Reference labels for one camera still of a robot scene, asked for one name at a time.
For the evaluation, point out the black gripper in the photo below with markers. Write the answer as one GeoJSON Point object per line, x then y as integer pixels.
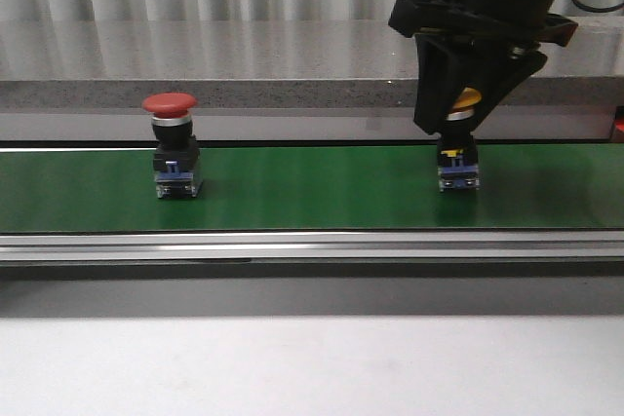
{"type": "Point", "coordinates": [443, 64]}

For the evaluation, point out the yellow mushroom push button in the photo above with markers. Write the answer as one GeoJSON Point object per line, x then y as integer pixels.
{"type": "Point", "coordinates": [457, 155]}

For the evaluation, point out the red mushroom push button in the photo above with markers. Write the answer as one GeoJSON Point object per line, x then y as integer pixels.
{"type": "Point", "coordinates": [176, 160]}

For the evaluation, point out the grey stone slab right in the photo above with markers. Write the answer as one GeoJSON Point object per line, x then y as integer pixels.
{"type": "Point", "coordinates": [588, 71]}

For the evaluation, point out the grey stone slab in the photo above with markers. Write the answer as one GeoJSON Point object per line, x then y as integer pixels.
{"type": "Point", "coordinates": [588, 71]}
{"type": "Point", "coordinates": [95, 65]}

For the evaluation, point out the green conveyor belt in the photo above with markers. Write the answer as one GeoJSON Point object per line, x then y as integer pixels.
{"type": "Point", "coordinates": [319, 188]}

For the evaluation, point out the grey stone slab left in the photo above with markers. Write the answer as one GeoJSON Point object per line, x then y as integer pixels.
{"type": "Point", "coordinates": [95, 65]}

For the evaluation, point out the aluminium conveyor side rail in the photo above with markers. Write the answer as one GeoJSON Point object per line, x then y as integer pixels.
{"type": "Point", "coordinates": [412, 247]}

